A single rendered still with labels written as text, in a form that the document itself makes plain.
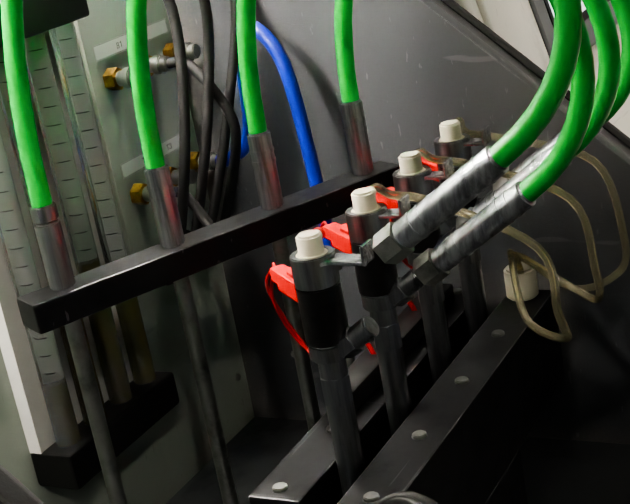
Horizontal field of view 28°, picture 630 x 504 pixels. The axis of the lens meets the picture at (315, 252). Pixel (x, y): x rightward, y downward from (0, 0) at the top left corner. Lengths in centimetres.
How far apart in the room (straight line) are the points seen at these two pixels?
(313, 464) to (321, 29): 40
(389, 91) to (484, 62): 9
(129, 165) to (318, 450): 34
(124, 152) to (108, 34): 10
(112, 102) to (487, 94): 31
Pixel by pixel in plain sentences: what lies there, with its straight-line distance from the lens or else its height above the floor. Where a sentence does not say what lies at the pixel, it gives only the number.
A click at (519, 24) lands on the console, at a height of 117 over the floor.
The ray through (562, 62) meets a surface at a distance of 66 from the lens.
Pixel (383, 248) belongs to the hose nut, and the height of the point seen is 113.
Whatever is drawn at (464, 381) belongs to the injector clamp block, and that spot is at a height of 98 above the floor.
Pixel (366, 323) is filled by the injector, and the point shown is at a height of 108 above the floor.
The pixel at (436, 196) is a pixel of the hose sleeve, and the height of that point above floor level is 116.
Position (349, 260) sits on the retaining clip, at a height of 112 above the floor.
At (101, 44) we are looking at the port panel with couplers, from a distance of 105.
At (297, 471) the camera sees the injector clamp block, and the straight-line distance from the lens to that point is 82.
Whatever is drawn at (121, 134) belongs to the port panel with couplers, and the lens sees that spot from 106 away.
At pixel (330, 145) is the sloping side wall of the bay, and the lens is 110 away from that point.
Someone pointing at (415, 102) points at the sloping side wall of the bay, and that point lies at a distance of 105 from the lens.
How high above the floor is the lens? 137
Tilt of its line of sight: 19 degrees down
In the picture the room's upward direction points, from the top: 10 degrees counter-clockwise
